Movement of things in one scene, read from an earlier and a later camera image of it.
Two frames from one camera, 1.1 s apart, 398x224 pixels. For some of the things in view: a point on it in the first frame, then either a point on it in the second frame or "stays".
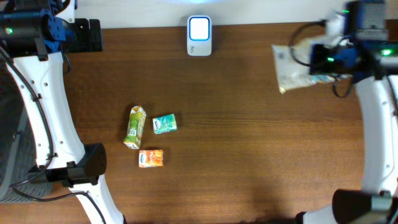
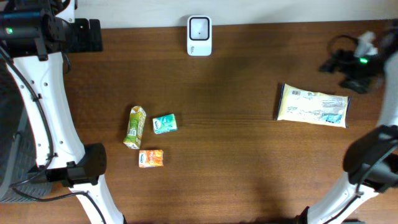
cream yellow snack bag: x=292 y=65 -> x=300 y=105
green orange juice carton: x=133 y=136 stays
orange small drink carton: x=150 y=158 stays
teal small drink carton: x=164 y=124 stays
